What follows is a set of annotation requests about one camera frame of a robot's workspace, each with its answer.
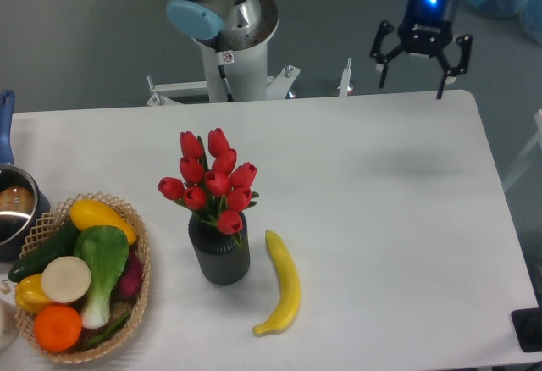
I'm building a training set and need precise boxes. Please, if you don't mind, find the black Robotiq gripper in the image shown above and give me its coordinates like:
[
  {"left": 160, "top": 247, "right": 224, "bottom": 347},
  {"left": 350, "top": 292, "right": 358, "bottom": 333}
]
[{"left": 369, "top": 0, "right": 473, "bottom": 100}]

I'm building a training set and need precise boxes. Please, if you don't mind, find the red tulip bouquet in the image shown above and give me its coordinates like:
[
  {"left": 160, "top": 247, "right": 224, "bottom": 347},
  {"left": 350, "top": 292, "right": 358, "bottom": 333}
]
[{"left": 158, "top": 128, "right": 259, "bottom": 245}]

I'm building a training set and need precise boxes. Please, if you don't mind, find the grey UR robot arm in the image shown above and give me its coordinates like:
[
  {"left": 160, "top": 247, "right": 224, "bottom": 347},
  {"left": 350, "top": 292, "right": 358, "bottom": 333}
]
[{"left": 166, "top": 0, "right": 473, "bottom": 102}]

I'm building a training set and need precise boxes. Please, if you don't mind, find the dark grey ribbed vase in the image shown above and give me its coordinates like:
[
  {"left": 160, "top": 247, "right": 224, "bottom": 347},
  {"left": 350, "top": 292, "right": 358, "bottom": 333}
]
[{"left": 188, "top": 213, "right": 251, "bottom": 285}]

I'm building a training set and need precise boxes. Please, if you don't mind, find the yellow banana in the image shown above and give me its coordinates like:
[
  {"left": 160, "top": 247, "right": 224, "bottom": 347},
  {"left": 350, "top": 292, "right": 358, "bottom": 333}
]
[{"left": 252, "top": 230, "right": 301, "bottom": 337}]

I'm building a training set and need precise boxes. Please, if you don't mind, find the black device at table edge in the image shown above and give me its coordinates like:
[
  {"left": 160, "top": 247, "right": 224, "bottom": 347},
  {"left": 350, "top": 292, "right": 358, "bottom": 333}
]
[{"left": 511, "top": 307, "right": 541, "bottom": 352}]

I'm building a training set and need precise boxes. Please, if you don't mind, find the yellow squash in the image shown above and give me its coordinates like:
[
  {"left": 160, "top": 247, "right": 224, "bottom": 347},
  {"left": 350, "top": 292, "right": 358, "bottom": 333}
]
[{"left": 69, "top": 199, "right": 138, "bottom": 245}]

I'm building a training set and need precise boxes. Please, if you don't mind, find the green bok choy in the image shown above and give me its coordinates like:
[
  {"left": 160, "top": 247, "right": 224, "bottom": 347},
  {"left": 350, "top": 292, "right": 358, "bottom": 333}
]
[{"left": 74, "top": 225, "right": 129, "bottom": 329}]

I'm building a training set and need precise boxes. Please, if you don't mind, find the purple sweet potato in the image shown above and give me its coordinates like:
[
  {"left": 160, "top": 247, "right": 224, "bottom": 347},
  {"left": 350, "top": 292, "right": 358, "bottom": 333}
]
[{"left": 117, "top": 250, "right": 143, "bottom": 299}]

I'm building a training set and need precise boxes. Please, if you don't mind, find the dark green cucumber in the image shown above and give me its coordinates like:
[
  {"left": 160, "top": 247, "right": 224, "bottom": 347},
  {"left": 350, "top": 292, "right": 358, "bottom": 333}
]
[{"left": 8, "top": 219, "right": 80, "bottom": 283}]

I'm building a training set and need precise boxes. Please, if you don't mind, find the white round radish slice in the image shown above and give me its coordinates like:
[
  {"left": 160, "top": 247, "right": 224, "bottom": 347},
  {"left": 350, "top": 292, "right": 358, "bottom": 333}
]
[{"left": 41, "top": 256, "right": 91, "bottom": 303}]

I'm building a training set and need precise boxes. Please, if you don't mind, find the green bean pod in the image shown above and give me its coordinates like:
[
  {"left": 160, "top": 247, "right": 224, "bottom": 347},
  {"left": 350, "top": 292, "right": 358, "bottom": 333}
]
[{"left": 80, "top": 312, "right": 131, "bottom": 351}]

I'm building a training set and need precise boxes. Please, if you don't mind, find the orange fruit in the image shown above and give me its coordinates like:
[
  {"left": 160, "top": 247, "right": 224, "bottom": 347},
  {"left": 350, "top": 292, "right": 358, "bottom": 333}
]
[{"left": 33, "top": 304, "right": 82, "bottom": 352}]

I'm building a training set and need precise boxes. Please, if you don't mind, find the yellow bell pepper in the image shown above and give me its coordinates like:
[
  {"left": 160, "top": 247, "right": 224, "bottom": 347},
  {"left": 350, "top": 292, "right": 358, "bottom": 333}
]
[{"left": 15, "top": 274, "right": 54, "bottom": 314}]

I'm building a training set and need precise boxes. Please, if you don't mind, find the small garlic piece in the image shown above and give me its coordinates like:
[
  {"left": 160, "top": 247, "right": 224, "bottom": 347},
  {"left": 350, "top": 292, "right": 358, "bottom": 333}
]
[{"left": 0, "top": 280, "right": 11, "bottom": 295}]

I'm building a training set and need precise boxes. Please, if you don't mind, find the white plate at left edge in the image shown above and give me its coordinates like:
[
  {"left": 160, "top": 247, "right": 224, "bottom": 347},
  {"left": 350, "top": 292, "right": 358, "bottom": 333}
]
[{"left": 0, "top": 300, "right": 19, "bottom": 350}]

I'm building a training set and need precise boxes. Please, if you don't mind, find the white frame at right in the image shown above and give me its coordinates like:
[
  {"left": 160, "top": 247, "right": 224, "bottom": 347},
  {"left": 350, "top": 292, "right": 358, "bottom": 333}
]
[{"left": 501, "top": 109, "right": 541, "bottom": 192}]

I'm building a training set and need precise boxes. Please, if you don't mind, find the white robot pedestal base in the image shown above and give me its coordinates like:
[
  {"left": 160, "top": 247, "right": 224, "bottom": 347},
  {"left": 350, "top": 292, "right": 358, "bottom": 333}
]
[{"left": 147, "top": 0, "right": 301, "bottom": 106}]

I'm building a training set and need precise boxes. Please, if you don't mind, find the blue handled saucepan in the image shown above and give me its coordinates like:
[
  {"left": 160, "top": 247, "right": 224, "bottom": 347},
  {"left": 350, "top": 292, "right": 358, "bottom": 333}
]
[{"left": 1, "top": 90, "right": 50, "bottom": 262}]

